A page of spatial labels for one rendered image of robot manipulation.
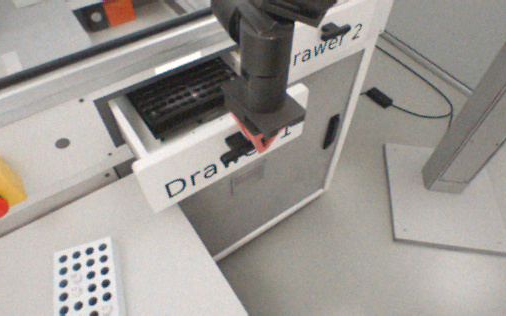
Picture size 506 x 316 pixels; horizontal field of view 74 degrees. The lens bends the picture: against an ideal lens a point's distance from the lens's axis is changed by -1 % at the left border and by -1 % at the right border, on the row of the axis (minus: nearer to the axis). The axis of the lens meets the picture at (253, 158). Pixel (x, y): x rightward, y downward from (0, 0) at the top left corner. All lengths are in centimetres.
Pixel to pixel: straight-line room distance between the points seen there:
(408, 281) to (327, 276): 30
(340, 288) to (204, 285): 89
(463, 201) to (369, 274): 54
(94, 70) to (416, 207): 135
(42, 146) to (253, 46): 38
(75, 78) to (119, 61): 6
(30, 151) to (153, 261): 25
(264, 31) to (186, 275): 37
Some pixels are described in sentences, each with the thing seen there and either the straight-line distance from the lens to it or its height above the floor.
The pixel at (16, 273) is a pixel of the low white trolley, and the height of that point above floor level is 76.
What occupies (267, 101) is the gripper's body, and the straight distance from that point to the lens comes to 40.
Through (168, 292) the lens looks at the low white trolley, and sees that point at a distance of 56.
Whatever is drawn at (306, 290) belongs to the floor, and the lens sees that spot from 135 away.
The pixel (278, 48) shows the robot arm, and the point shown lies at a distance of 36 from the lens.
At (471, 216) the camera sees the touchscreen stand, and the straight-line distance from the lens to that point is 167.
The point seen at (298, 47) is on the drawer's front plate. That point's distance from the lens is 72.
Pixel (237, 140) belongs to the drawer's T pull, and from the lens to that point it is 49.
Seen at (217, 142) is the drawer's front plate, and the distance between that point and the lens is 49.
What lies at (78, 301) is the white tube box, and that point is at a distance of 55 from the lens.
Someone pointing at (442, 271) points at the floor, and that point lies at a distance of 154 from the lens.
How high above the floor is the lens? 128
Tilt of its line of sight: 52 degrees down
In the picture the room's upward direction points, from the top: straight up
